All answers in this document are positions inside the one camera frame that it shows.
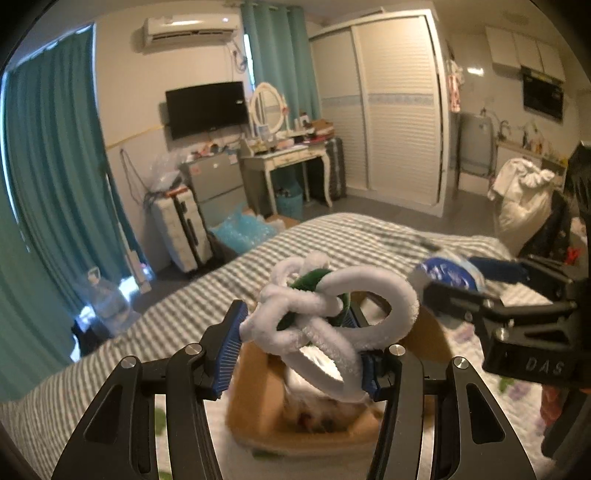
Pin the cream knitted cloth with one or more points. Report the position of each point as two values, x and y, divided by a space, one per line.
312 411

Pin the blue small tissue pack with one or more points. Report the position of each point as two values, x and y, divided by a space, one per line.
448 268

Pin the white clothes pile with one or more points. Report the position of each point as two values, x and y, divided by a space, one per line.
522 198

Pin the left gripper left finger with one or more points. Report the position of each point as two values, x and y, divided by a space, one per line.
115 438

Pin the black range hood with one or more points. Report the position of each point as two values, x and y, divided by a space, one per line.
542 94

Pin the white suitcase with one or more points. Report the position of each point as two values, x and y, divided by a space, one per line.
179 223

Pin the teal curtain by wardrobe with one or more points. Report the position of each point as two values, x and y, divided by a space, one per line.
281 54

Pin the clear water jug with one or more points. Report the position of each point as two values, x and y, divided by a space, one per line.
108 303

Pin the white floral quilt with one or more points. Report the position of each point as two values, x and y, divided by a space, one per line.
473 438

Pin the oval vanity mirror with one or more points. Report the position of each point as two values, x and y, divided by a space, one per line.
267 109

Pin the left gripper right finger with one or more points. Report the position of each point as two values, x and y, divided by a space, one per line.
429 396

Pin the hanging pink white garment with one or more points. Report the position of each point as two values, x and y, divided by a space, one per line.
455 82

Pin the brown cardboard box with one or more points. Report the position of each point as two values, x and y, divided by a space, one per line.
274 410

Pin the dark grey suitcase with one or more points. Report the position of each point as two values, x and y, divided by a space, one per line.
337 177

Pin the teal window curtain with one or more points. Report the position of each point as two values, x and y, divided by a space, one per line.
61 214

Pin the blue laundry basket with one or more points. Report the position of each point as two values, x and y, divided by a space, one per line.
290 201

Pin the grey washing machine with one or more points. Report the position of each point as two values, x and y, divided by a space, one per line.
476 153

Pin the white air conditioner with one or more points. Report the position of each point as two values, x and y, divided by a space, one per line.
189 29

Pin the black wall television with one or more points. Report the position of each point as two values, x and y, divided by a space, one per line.
202 108

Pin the silver mini fridge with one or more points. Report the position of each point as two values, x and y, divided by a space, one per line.
217 186

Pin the white louvred wardrobe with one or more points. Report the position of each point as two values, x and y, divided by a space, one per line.
382 82

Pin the blue bubble wrap bag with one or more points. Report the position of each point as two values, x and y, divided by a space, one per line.
241 231

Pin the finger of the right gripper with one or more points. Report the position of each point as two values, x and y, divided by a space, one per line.
520 270
475 307

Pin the person's hand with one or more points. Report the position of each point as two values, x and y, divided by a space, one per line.
552 401

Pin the white green plush loop toy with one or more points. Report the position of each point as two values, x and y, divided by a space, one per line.
299 314

